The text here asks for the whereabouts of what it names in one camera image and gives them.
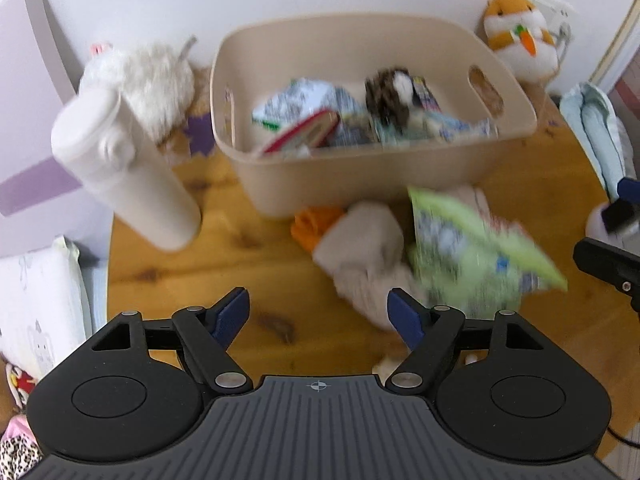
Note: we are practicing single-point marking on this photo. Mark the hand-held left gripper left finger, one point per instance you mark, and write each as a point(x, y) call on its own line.
point(230, 315)

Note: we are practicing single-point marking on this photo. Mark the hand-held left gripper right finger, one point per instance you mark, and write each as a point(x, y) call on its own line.
point(406, 315)

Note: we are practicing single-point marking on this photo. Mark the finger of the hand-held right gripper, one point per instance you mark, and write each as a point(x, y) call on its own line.
point(615, 265)
point(625, 212)

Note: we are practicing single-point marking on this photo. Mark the large green snack packet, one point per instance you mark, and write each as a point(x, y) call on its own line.
point(460, 255)

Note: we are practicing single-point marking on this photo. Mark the beige plush toy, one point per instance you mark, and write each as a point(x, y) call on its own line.
point(365, 240)

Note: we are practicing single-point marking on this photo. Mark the beige plastic storage bin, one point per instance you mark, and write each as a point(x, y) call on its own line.
point(350, 180)

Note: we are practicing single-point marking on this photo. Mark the blue yellow snack packet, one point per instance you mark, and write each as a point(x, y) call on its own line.
point(465, 130)

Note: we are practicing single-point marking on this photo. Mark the red edged box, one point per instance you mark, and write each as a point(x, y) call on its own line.
point(305, 132)

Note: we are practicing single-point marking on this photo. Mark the long colourful printed packet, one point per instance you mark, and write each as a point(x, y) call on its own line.
point(427, 95)

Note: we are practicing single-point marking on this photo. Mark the brown white plush toy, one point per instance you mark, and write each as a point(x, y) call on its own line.
point(390, 92)

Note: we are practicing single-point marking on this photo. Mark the small green snack packet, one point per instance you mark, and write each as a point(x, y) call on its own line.
point(300, 97)

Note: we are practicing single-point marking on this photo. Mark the wooden desktop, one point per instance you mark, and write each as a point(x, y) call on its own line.
point(250, 260)

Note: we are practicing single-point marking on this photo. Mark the light blue folded towel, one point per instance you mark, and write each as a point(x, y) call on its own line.
point(595, 130)

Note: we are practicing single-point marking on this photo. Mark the orange cloth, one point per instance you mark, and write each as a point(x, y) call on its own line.
point(312, 225)

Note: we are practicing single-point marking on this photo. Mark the light blue checked sheet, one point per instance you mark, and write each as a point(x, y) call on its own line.
point(95, 295)

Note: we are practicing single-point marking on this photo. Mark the white thermos bottle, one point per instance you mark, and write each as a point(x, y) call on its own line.
point(140, 195)

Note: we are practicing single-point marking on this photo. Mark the purple flower table mat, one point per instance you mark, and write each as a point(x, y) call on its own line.
point(200, 132)

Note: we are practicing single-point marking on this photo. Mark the white elephant print pillow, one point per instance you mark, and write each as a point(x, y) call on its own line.
point(40, 300)

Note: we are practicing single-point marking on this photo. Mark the orange hamster plush toy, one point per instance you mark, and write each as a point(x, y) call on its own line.
point(520, 35)

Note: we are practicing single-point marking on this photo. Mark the red white plush toy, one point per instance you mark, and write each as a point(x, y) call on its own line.
point(20, 382)

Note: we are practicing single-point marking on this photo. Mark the pink cloth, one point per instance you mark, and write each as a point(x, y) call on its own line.
point(15, 425)

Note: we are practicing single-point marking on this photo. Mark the white fluffy plush toy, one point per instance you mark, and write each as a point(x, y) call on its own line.
point(150, 80)

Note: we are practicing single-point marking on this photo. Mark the leopard print cloth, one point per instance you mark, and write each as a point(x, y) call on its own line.
point(17, 455)

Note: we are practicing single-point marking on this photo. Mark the white wardrobe with purple stripe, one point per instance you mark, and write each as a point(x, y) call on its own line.
point(35, 110)

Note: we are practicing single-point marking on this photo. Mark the pale wooden door frame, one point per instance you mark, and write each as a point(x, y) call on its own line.
point(617, 50)

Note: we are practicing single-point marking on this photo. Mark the white wall socket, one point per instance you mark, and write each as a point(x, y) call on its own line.
point(552, 7)

